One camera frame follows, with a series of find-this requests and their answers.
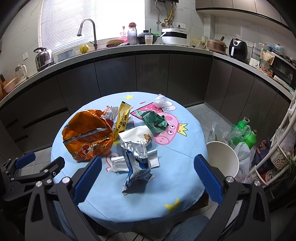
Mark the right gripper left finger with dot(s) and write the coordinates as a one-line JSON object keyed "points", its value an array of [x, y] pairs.
{"points": [[53, 212]]}

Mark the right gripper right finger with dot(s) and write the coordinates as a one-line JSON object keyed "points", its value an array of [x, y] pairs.
{"points": [[242, 212]]}

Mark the orange snack bag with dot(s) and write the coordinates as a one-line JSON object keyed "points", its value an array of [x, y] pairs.
{"points": [[88, 134]]}

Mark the silver blue foil bag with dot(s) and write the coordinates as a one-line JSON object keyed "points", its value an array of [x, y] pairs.
{"points": [[139, 167]]}

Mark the red white small wrapper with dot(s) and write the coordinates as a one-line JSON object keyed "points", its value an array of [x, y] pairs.
{"points": [[110, 114]]}

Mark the white paper bucket cup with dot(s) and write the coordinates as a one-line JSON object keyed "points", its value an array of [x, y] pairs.
{"points": [[138, 135]]}

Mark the green wrapper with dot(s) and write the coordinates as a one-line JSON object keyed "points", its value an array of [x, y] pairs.
{"points": [[155, 122]]}

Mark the yellow snack packet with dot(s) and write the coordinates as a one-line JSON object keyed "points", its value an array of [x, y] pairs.
{"points": [[122, 119]]}

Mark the clear plastic bag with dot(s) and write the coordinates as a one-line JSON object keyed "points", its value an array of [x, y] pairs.
{"points": [[161, 101]]}

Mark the white paper leaflet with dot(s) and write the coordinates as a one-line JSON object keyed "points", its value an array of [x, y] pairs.
{"points": [[118, 163]]}

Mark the white round trash bin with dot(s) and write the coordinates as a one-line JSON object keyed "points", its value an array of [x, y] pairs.
{"points": [[223, 157]]}

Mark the grey kitchen countertop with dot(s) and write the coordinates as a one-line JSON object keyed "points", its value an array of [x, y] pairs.
{"points": [[132, 50]]}

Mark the steel kitchen faucet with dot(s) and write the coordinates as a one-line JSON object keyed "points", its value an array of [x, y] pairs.
{"points": [[91, 34]]}

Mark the white plastic shopping bag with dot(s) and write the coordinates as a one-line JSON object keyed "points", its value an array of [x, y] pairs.
{"points": [[244, 156]]}

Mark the dark blue shopping bag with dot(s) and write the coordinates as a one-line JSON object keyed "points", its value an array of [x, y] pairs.
{"points": [[261, 151]]}

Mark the beige plastic storage rack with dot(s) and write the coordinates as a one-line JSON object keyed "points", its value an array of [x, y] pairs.
{"points": [[287, 124]]}

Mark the green bottle front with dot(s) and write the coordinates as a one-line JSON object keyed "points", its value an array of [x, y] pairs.
{"points": [[250, 138]]}

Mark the green bottle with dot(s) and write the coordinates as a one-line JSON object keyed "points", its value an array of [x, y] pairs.
{"points": [[241, 124], [250, 138]]}

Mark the green bottle rear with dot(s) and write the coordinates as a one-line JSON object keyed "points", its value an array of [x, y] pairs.
{"points": [[241, 124]]}

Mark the glass pitcher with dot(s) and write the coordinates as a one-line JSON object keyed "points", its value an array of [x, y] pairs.
{"points": [[21, 72]]}

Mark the steel kettle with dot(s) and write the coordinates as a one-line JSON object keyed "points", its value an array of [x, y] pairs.
{"points": [[44, 58]]}

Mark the black microwave oven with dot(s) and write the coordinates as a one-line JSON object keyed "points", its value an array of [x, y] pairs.
{"points": [[284, 70]]}

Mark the black air fryer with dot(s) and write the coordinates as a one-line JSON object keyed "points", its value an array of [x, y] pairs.
{"points": [[238, 49]]}

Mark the brown cooking pot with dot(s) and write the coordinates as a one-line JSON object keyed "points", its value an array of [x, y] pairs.
{"points": [[216, 45]]}

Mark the glass jar red lid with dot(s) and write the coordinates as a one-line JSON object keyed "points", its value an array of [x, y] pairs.
{"points": [[132, 34]]}

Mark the dark clay pot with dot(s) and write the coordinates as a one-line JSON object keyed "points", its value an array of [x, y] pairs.
{"points": [[146, 37]]}

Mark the white rice cooker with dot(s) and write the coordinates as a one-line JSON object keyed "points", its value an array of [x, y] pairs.
{"points": [[173, 36]]}

